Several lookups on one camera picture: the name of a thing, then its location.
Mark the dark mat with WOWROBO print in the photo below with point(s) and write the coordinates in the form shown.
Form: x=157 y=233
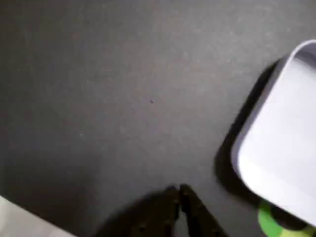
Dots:
x=123 y=98

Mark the lavender plastic tray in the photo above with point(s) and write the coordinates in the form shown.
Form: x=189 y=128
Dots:
x=284 y=135

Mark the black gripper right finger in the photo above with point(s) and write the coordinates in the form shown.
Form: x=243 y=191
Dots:
x=197 y=222

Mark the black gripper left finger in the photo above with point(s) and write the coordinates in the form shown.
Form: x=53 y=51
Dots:
x=148 y=217

